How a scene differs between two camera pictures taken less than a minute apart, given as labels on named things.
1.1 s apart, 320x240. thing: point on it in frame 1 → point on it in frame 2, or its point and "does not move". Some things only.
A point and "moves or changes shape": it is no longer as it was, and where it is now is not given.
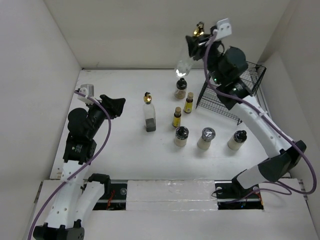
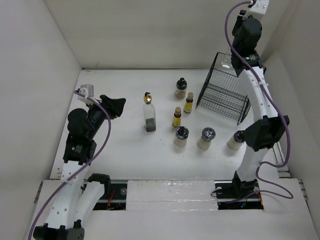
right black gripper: (194, 47) → (239, 21)
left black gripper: (113, 106) does not move
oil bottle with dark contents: (149, 113) does not move
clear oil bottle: (183, 67) moves or changes shape
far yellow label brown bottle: (188, 104) does not move
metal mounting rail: (228, 197) does not move
